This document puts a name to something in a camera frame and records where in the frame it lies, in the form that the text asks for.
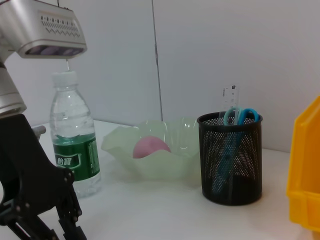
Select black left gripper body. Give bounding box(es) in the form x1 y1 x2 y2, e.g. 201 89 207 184
0 113 76 221

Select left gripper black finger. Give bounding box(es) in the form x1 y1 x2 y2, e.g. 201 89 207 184
0 199 60 240
55 184 88 240

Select clear water bottle green label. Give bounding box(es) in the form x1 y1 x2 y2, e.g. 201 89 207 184
49 70 103 199

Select pink peach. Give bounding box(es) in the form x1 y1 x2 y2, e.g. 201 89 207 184
132 135 173 160

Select clear plastic ruler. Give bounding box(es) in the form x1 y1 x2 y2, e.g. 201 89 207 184
216 84 242 126

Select blue turquoise scissors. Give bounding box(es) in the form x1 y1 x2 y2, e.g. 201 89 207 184
211 105 261 195

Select green glass fruit bowl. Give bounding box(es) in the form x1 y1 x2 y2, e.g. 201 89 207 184
100 116 201 183

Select black mesh pen holder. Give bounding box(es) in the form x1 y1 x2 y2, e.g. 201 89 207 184
196 111 264 207

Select left gripper silver plug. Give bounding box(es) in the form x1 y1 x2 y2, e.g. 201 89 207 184
30 125 47 136

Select yellow plastic bin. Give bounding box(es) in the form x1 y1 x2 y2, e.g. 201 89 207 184
285 95 320 235

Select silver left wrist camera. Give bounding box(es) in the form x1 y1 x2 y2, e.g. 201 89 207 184
0 0 88 60

